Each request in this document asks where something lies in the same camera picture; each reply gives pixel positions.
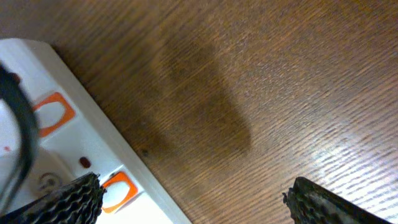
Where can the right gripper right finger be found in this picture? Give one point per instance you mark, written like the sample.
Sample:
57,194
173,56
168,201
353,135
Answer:
310,203

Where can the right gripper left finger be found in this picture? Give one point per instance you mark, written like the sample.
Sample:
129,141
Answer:
78,202

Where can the white power strip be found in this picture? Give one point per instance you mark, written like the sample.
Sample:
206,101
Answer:
76,138

